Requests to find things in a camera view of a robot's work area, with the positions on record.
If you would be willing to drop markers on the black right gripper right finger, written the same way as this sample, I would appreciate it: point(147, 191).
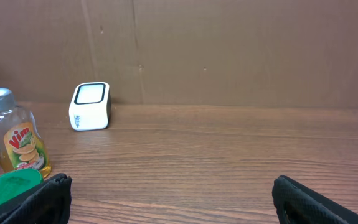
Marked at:
point(297, 204)

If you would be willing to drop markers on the yellow Vim dish soap bottle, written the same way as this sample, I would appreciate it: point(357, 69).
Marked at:
point(21, 146)

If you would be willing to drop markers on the white barcode scanner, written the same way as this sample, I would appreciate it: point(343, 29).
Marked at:
point(90, 107)

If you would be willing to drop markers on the green-capped white bottle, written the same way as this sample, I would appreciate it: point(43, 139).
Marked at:
point(16, 182)

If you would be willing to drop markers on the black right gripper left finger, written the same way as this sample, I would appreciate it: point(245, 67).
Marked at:
point(48, 202)

